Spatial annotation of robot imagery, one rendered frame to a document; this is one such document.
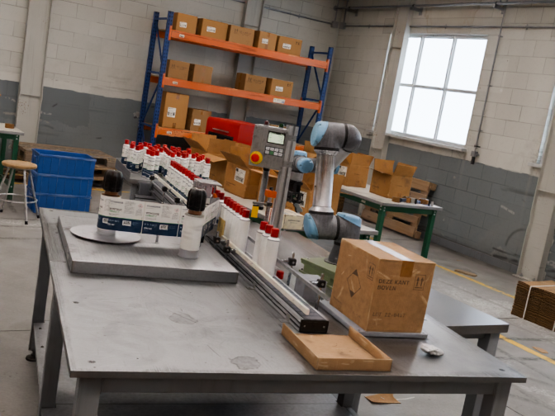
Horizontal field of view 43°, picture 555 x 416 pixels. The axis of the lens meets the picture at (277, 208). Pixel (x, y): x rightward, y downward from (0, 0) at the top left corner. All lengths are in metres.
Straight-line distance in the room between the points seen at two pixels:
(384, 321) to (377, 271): 0.20
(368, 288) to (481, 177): 7.07
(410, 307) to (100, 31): 8.59
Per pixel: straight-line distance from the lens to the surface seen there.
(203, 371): 2.06
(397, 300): 2.62
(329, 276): 3.16
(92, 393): 2.04
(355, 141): 3.28
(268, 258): 2.92
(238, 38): 10.72
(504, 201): 9.30
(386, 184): 7.43
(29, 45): 10.44
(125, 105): 10.87
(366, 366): 2.28
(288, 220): 3.69
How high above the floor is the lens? 1.62
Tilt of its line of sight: 9 degrees down
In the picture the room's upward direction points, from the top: 10 degrees clockwise
